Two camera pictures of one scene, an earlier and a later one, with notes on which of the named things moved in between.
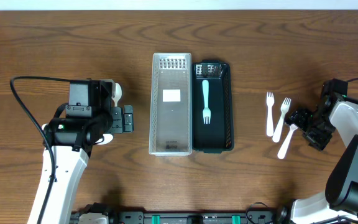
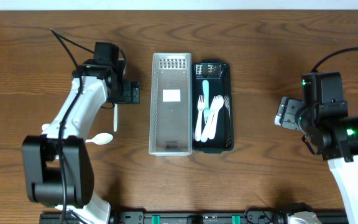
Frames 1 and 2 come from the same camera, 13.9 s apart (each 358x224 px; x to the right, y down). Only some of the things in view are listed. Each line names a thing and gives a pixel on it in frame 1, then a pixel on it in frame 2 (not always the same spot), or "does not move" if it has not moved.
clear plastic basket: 171,126 does not move
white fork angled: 284,107 -> 207,127
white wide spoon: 281,153 -> 220,101
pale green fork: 206,112 does not move
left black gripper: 127,118 -> 134,92
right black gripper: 298,117 -> 289,114
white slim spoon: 108,137 does not move
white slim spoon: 43,126 does not move
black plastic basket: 217,137 does not move
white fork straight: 270,100 -> 201,107
